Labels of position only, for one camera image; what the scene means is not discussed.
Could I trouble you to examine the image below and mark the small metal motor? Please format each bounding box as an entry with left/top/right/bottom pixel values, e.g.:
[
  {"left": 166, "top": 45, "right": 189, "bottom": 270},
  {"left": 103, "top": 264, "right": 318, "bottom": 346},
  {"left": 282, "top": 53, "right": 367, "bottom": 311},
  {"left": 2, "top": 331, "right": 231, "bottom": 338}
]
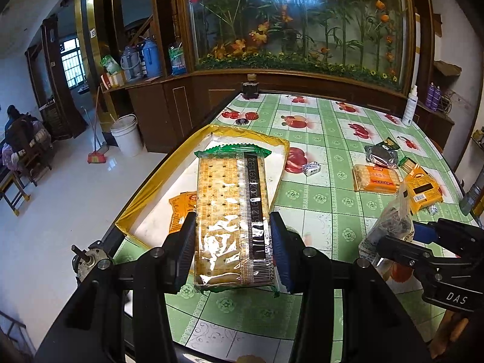
[{"left": 71, "top": 240, "right": 115, "bottom": 284}]

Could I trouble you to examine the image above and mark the large yellow foil bag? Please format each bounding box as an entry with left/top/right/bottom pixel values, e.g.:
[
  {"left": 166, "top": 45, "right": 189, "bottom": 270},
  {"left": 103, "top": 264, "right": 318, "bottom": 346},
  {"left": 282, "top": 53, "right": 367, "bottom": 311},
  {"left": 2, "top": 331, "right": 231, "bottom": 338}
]
[{"left": 115, "top": 124, "right": 291, "bottom": 253}]

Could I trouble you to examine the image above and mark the large clear water bottle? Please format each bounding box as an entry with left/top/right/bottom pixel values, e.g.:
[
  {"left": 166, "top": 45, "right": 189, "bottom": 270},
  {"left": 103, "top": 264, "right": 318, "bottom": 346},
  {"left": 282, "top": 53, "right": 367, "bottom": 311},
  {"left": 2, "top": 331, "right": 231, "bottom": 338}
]
[{"left": 168, "top": 38, "right": 188, "bottom": 76}]

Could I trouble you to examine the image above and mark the white plastic bucket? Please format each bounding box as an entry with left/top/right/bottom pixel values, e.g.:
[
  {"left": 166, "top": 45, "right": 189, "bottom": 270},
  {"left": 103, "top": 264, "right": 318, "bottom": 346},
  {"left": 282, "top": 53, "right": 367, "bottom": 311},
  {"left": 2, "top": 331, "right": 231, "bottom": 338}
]
[{"left": 110, "top": 114, "right": 145, "bottom": 158}]

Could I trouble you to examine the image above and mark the yellow packet with black window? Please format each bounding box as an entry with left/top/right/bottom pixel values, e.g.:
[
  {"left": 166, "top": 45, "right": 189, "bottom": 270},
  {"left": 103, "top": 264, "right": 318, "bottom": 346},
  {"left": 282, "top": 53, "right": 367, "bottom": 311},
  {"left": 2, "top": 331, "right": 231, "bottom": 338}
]
[{"left": 406, "top": 164, "right": 444, "bottom": 214}]

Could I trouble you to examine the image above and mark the green plastic bag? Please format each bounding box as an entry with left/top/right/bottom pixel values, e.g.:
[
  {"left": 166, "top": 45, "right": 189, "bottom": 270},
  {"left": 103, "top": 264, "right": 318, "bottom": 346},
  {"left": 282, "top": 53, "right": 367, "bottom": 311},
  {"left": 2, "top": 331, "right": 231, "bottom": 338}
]
[{"left": 100, "top": 55, "right": 122, "bottom": 76}]

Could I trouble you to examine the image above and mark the silver foil snack packet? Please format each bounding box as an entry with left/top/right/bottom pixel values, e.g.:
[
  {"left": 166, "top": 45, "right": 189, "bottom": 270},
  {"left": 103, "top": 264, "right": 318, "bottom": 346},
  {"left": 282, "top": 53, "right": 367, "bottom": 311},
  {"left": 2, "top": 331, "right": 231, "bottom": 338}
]
[{"left": 365, "top": 144, "right": 398, "bottom": 169}]

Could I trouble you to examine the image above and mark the black jar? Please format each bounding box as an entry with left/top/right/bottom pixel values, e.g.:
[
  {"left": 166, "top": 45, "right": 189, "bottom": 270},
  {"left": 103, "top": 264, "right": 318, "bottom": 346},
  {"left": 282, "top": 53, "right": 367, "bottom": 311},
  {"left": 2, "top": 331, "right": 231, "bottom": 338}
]
[{"left": 242, "top": 74, "right": 260, "bottom": 100}]

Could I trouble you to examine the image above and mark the brown wooden cabinet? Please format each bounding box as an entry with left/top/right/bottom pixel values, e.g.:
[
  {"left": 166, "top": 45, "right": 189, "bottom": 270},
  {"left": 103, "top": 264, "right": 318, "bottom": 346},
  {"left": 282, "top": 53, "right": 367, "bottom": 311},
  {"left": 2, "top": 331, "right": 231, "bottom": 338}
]
[{"left": 102, "top": 64, "right": 456, "bottom": 156}]

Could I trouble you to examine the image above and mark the person's right hand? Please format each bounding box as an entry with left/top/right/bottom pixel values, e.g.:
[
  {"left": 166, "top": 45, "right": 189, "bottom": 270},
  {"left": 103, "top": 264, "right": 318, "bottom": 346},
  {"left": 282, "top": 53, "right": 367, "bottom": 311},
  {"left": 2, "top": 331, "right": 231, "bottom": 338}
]
[{"left": 429, "top": 309, "right": 472, "bottom": 360}]

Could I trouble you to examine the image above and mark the clear bag of dark seeds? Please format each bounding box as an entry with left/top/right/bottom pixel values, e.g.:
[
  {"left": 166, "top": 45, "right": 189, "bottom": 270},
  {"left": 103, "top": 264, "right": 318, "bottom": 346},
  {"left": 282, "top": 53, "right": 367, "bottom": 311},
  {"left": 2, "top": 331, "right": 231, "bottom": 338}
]
[{"left": 359, "top": 181, "right": 415, "bottom": 270}]

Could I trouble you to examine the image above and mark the orange white carton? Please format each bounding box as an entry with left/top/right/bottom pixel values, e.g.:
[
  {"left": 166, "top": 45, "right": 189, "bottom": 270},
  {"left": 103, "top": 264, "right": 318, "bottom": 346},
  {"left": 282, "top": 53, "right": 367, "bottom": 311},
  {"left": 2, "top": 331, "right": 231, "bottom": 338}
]
[{"left": 101, "top": 71, "right": 128, "bottom": 90}]

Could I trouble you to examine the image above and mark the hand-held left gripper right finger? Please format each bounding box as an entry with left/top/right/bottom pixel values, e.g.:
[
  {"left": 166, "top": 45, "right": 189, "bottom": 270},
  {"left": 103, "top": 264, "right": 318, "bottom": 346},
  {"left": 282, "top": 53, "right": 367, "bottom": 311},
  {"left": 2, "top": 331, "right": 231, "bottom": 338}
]
[{"left": 269, "top": 212, "right": 432, "bottom": 363}]

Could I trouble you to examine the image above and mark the glass flower display case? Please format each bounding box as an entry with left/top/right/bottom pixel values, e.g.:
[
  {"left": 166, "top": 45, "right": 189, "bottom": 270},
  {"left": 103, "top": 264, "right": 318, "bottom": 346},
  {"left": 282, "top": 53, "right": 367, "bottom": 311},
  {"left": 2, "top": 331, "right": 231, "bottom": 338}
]
[{"left": 185, "top": 0, "right": 414, "bottom": 92}]

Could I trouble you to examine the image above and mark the grey metal object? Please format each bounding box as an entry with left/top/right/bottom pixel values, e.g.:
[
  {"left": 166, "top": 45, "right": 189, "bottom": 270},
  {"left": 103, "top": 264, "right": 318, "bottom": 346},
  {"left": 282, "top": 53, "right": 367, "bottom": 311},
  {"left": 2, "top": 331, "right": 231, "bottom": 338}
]
[{"left": 459, "top": 159, "right": 484, "bottom": 217}]

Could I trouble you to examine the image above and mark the green-edged clear cracker packet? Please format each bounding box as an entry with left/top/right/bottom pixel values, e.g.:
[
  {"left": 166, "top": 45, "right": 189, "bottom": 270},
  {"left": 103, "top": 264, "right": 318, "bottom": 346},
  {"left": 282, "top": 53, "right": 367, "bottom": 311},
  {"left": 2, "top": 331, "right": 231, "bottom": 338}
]
[{"left": 194, "top": 143, "right": 283, "bottom": 299}]

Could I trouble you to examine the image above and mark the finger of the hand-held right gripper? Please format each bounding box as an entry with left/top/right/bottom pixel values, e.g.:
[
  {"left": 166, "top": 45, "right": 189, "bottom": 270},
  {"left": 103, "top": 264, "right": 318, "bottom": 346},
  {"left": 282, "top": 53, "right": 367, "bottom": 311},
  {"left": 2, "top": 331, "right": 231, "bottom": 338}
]
[
  {"left": 376, "top": 235, "right": 436, "bottom": 273},
  {"left": 412, "top": 217, "right": 482, "bottom": 251}
]

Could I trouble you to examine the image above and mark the barred window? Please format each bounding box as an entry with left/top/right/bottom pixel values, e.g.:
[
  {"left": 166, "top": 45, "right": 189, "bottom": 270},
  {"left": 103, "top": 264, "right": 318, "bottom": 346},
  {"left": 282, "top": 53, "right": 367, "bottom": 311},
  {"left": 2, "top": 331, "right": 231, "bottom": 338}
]
[{"left": 60, "top": 38, "right": 86, "bottom": 88}]

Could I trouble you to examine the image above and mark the white spray bottle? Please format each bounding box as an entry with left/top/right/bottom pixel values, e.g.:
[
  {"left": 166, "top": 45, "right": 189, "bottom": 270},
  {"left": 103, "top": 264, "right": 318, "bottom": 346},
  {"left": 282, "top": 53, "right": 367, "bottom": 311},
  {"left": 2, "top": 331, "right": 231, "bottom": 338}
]
[{"left": 401, "top": 84, "right": 420, "bottom": 127}]

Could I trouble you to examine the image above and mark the blue thermos jug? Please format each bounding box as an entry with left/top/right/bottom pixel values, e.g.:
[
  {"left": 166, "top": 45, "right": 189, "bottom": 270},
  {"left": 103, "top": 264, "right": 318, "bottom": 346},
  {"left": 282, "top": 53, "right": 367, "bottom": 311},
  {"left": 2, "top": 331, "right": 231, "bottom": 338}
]
[{"left": 141, "top": 37, "right": 163, "bottom": 78}]

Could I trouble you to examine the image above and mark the red broom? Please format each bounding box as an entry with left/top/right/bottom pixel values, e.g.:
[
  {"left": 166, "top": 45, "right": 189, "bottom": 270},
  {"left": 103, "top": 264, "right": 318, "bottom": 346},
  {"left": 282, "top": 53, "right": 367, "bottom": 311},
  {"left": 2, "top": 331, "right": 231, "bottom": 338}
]
[{"left": 88, "top": 87, "right": 110, "bottom": 164}]

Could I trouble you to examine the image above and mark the small green cracker packet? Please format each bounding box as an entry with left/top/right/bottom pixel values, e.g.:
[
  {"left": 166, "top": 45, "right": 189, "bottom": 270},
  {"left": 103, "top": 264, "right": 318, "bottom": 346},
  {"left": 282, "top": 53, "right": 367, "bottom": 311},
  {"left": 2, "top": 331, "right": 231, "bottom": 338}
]
[{"left": 398, "top": 156, "right": 417, "bottom": 175}]

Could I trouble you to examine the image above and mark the dark wooden chair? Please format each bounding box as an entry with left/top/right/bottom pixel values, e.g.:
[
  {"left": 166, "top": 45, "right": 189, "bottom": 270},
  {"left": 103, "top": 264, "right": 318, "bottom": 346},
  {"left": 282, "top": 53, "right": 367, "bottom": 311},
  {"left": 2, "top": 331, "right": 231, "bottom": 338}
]
[{"left": 0, "top": 310, "right": 35, "bottom": 363}]

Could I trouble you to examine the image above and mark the orange snack packet round logo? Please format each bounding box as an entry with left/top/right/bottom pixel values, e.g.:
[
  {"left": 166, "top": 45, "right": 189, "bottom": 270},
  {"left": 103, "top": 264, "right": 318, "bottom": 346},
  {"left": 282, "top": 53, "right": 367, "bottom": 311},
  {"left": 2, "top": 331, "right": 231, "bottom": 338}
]
[{"left": 168, "top": 192, "right": 199, "bottom": 235}]

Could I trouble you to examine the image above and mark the orange soda cracker packet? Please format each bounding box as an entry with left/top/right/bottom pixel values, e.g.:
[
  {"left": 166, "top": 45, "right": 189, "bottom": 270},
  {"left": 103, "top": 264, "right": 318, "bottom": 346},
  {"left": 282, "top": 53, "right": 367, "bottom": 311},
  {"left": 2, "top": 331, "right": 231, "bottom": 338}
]
[{"left": 352, "top": 164, "right": 401, "bottom": 195}]

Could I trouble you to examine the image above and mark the white-handled grey mop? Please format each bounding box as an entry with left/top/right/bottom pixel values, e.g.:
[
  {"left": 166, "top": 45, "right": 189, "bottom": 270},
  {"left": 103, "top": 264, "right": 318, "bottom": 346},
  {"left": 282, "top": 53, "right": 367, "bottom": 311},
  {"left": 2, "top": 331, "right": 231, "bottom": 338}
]
[{"left": 84, "top": 108, "right": 110, "bottom": 152}]

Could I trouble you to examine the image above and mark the grey thermos jug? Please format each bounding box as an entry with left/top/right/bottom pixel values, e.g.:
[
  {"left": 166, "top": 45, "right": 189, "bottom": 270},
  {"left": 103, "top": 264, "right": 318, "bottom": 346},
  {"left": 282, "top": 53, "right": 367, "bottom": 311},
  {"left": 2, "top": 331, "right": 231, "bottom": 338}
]
[{"left": 120, "top": 44, "right": 142, "bottom": 82}]

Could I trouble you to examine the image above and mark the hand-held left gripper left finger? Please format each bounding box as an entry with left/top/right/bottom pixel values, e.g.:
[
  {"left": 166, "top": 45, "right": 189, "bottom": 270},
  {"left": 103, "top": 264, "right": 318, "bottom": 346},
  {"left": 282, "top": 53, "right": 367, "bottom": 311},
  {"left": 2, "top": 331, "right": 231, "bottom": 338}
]
[{"left": 36, "top": 212, "right": 198, "bottom": 363}]

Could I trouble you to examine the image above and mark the yellow-legged stool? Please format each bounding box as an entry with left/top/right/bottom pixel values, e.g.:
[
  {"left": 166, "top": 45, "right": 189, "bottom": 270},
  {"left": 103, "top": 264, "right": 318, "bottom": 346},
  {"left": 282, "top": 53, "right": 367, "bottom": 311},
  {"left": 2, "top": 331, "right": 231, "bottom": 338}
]
[{"left": 0, "top": 174, "right": 31, "bottom": 217}]

